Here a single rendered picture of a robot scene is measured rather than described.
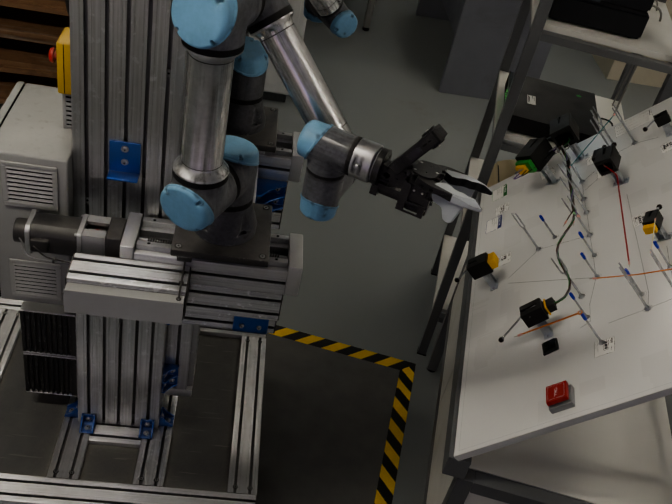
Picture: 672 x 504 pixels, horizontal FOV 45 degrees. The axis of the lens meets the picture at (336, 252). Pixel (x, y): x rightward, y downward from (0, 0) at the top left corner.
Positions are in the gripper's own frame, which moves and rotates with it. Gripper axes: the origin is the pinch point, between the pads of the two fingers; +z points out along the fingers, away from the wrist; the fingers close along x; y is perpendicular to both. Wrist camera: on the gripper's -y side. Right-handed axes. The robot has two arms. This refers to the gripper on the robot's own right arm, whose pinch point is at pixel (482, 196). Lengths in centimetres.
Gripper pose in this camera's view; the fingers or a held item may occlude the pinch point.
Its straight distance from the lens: 146.5
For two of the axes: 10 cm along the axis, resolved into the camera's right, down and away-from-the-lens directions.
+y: -2.4, 8.3, 5.0
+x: -3.8, 4.0, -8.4
